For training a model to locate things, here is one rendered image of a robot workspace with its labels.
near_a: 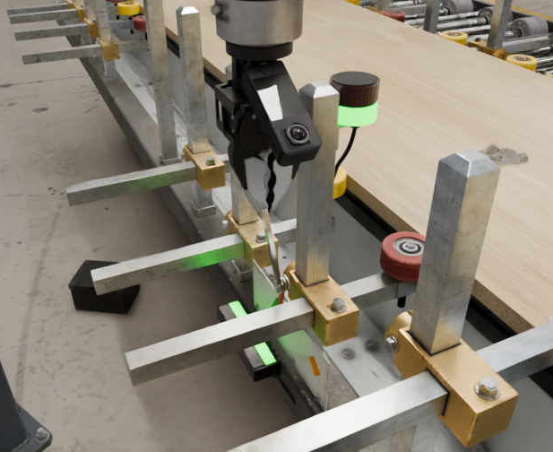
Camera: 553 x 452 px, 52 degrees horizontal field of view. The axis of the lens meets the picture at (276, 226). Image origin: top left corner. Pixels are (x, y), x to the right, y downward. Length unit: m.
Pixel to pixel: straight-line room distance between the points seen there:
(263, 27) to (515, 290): 0.47
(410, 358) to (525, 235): 0.38
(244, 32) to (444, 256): 0.28
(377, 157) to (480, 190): 0.61
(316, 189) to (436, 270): 0.24
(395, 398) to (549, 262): 0.40
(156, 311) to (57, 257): 0.56
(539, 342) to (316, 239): 0.29
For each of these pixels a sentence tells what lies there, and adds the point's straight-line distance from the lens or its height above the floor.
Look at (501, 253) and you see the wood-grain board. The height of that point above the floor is 0.90.
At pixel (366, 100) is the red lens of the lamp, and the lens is 0.68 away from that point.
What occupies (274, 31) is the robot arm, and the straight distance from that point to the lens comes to 0.58.
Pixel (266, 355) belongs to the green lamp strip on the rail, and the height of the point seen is 0.70.
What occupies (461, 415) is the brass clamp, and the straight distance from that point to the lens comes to 0.56.
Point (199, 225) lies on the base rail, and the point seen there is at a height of 0.70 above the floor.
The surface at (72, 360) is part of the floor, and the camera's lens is 2.01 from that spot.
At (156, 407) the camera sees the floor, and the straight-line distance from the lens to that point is 1.81.
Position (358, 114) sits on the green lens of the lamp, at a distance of 0.69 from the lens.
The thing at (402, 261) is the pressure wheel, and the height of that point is 0.91.
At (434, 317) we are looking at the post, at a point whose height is 1.01.
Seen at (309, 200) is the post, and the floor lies 1.01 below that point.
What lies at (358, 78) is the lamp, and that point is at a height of 1.15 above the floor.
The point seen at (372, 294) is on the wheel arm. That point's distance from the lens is 0.82.
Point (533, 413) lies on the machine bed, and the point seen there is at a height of 0.76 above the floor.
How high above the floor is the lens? 1.37
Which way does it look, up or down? 33 degrees down
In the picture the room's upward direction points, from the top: straight up
